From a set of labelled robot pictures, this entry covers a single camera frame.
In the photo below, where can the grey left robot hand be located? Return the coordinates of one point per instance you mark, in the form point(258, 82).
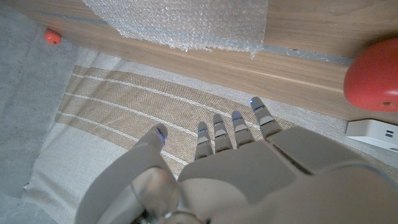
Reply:
point(248, 180)

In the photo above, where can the small orange-red tomato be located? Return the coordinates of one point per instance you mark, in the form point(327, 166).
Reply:
point(53, 36)

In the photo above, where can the red apple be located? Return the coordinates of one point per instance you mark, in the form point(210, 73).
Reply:
point(373, 74)

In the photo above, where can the clear bubble wrap sheet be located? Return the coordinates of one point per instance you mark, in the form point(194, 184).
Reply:
point(186, 21)

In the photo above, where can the white power strip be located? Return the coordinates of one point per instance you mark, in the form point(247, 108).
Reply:
point(370, 132)

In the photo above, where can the beige striped backdrop cloth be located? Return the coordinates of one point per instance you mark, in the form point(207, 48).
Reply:
point(109, 102)

